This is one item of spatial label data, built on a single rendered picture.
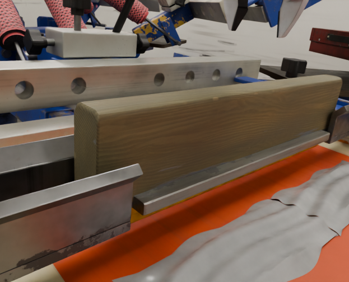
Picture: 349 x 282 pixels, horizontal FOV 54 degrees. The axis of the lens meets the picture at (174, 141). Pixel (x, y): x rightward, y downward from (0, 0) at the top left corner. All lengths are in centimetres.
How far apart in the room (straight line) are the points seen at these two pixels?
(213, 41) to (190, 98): 275
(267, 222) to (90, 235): 15
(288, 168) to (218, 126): 17
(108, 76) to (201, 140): 24
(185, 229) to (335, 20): 227
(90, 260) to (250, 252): 11
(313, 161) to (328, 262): 20
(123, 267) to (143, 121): 10
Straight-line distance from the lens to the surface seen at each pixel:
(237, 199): 34
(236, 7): 34
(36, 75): 43
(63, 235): 21
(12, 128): 39
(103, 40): 53
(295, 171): 43
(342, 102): 61
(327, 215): 34
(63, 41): 50
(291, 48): 259
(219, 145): 29
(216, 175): 29
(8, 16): 68
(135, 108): 22
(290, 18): 31
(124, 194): 22
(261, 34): 272
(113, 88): 49
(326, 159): 49
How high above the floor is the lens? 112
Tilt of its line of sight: 21 degrees down
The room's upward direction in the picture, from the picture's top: 6 degrees clockwise
